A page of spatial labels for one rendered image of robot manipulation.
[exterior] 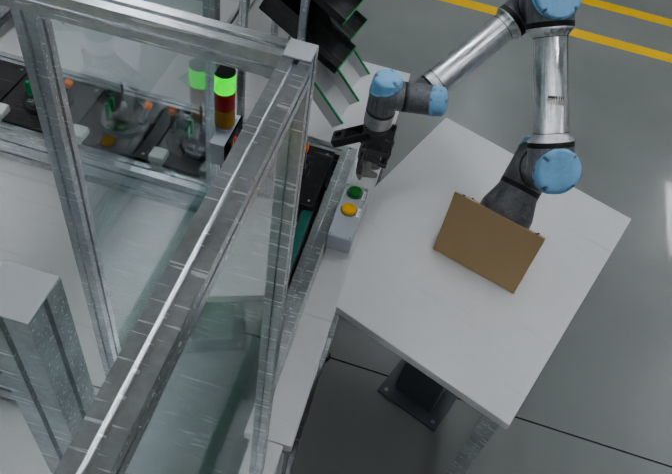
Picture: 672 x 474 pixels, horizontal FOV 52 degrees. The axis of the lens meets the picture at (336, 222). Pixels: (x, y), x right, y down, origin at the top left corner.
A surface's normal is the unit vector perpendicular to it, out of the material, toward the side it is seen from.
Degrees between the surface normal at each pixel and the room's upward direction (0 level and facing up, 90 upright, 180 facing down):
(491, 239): 90
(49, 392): 90
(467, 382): 0
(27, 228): 0
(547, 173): 58
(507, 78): 0
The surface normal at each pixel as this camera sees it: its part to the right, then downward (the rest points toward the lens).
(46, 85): -0.26, 0.71
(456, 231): -0.54, 0.59
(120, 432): 0.13, -0.64
